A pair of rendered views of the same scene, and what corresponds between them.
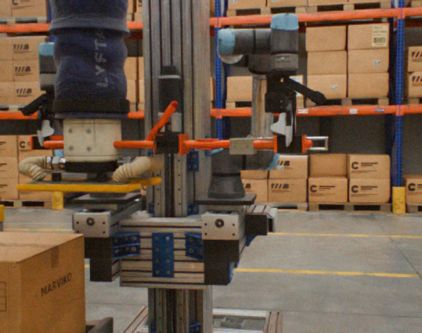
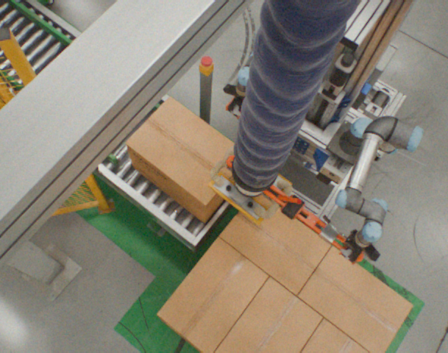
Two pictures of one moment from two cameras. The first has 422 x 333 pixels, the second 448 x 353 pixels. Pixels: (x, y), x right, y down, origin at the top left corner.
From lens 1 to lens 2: 2.43 m
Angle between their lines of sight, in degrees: 67
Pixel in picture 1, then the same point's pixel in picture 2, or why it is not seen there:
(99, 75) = (257, 183)
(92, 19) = (257, 172)
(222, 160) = (353, 139)
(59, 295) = not seen: hidden behind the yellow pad
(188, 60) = (367, 56)
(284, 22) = (368, 239)
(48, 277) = not seen: hidden behind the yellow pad
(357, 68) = not seen: outside the picture
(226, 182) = (351, 147)
